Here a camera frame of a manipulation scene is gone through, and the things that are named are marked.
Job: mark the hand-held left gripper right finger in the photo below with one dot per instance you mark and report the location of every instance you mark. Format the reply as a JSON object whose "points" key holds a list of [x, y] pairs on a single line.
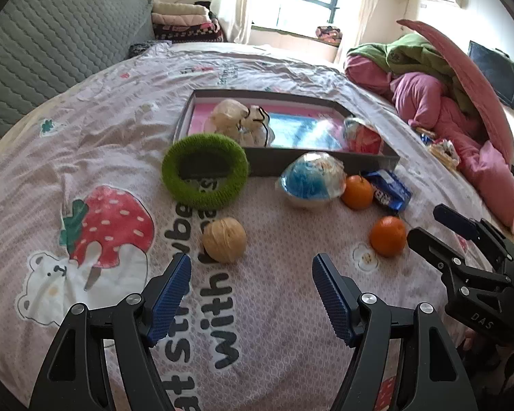
{"points": [[332, 299]]}

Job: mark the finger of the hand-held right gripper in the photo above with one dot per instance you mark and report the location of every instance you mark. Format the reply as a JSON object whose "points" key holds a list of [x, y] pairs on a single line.
{"points": [[454, 220], [428, 244]]}

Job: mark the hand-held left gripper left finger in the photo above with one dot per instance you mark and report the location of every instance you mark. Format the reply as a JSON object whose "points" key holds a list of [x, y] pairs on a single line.
{"points": [[173, 295]]}

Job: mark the blue cookie packet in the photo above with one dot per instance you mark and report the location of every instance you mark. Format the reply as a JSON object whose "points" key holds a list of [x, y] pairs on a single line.
{"points": [[389, 190]]}

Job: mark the walnut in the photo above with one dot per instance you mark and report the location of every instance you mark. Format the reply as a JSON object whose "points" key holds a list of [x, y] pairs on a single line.
{"points": [[225, 239]]}

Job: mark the orange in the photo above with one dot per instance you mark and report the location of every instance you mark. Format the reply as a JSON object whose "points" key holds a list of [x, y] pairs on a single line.
{"points": [[388, 236], [357, 192]]}

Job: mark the blue bowl pack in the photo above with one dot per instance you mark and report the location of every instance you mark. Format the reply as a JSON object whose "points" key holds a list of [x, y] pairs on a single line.
{"points": [[308, 180]]}

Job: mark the grey shallow box tray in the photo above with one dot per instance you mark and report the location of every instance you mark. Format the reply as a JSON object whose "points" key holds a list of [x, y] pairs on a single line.
{"points": [[265, 160]]}

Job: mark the clear snack bag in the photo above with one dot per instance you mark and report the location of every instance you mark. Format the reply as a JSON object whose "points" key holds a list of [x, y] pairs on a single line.
{"points": [[445, 152]]}

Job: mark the small blue snack packet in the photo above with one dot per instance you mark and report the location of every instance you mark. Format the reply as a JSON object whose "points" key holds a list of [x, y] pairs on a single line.
{"points": [[425, 138]]}

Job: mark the red wrapped bowl pack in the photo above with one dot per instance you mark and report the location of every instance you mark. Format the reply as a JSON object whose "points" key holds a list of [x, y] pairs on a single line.
{"points": [[364, 137]]}

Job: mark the pink quilt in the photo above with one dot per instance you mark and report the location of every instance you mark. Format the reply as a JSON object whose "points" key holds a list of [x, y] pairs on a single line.
{"points": [[428, 98]]}

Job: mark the pink quilted mat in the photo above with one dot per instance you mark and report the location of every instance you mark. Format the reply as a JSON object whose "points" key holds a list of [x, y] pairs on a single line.
{"points": [[467, 77]]}

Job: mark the green blanket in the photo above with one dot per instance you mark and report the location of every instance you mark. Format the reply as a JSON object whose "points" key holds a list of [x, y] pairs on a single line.
{"points": [[415, 58]]}

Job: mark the patterned bag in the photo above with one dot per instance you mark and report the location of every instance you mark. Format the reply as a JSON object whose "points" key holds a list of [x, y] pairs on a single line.
{"points": [[329, 34]]}

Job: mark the cream curtain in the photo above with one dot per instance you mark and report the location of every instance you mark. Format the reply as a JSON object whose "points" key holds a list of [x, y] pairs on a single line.
{"points": [[235, 4], [360, 13]]}

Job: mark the dark patterned folded blanket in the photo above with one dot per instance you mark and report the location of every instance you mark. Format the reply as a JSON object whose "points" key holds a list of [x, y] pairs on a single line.
{"points": [[192, 33]]}

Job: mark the window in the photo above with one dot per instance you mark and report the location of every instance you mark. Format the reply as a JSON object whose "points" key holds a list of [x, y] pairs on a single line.
{"points": [[300, 0]]}

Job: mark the pink folded blanket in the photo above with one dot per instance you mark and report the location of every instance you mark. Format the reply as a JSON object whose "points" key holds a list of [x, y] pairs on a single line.
{"points": [[180, 19]]}

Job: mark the grey quilted headboard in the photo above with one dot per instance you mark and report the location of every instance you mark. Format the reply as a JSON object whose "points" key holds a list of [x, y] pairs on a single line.
{"points": [[55, 38]]}

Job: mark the cream folded blanket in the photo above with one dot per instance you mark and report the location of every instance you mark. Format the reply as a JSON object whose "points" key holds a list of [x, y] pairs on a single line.
{"points": [[175, 7]]}

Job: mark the black wall television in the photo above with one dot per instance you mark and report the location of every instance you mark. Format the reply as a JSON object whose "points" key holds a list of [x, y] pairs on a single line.
{"points": [[494, 72]]}

